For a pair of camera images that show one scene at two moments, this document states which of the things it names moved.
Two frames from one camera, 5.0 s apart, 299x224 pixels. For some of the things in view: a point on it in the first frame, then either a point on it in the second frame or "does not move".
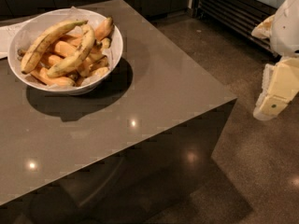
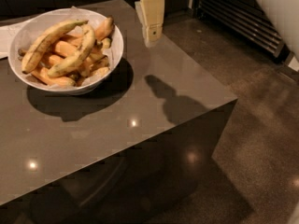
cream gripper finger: x=280 y=86 -> x=150 y=13
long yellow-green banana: x=43 y=38 does not move
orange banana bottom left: x=42 y=75 does not move
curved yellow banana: x=76 y=60 does not move
